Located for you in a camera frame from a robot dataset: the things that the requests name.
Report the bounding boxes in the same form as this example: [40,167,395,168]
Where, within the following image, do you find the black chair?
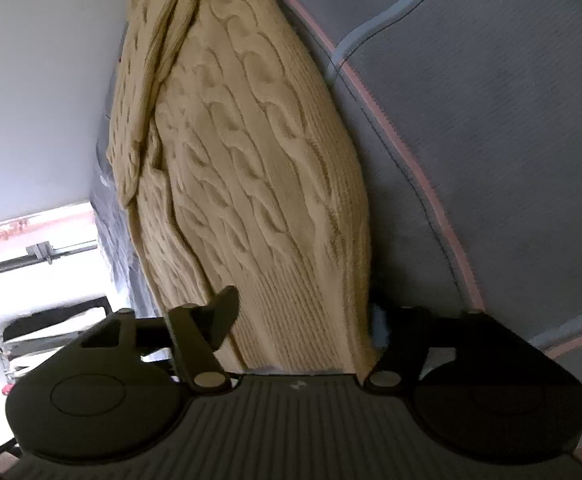
[0,296,112,378]

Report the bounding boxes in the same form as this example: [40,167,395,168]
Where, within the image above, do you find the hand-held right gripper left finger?
[78,285,242,392]

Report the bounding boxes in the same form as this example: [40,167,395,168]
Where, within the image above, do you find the grey plaid bed sheet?
[91,0,582,376]

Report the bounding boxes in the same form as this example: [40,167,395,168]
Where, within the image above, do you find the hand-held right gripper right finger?
[363,304,502,392]

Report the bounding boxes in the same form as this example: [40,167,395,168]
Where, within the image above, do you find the beige cable knit cardigan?
[107,0,382,377]

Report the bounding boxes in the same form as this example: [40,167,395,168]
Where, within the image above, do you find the window frame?
[0,239,99,281]

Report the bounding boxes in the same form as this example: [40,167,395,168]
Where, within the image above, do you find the pink floral curtain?
[0,206,94,262]

